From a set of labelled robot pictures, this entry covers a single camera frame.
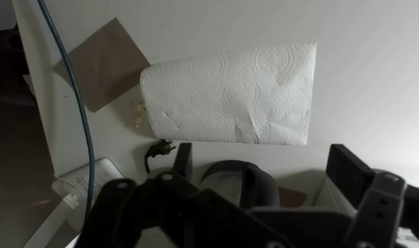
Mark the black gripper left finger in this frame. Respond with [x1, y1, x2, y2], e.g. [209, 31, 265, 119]
[172, 144, 192, 180]

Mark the brown cardboard square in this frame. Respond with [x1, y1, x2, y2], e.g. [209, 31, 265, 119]
[68, 19, 148, 114]

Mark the blue cable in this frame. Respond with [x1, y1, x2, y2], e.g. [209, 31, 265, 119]
[35, 0, 96, 218]

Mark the white paper towel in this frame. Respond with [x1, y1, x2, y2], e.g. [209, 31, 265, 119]
[140, 45, 316, 147]

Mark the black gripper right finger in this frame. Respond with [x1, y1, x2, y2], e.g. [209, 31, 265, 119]
[325, 144, 374, 209]

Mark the black power plug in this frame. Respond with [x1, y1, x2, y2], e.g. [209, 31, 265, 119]
[143, 140, 174, 173]

